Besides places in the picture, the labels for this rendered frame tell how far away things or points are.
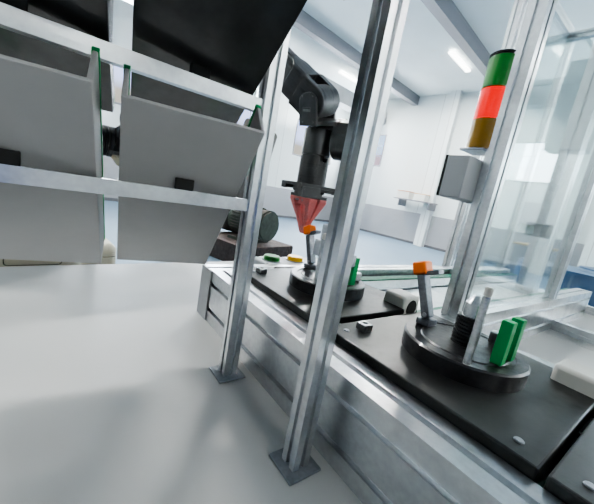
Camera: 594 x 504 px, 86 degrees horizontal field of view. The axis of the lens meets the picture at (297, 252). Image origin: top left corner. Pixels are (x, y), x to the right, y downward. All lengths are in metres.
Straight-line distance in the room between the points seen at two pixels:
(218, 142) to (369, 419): 0.31
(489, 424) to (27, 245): 0.52
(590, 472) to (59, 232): 0.55
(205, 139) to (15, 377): 0.36
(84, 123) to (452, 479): 0.40
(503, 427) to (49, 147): 0.46
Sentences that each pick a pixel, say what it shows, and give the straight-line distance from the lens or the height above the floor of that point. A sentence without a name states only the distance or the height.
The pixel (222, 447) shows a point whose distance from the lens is 0.40.
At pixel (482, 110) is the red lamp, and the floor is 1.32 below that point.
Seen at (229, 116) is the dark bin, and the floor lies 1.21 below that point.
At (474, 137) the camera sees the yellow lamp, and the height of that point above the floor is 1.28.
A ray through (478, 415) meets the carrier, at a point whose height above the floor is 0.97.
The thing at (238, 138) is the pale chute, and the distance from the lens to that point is 0.35.
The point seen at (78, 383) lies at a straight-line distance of 0.50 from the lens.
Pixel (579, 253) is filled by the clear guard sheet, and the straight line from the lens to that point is 1.77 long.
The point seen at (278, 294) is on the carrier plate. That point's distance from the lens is 0.51.
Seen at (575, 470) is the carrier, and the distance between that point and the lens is 0.36.
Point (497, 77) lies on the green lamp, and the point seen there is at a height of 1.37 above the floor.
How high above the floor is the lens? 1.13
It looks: 11 degrees down
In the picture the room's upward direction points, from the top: 10 degrees clockwise
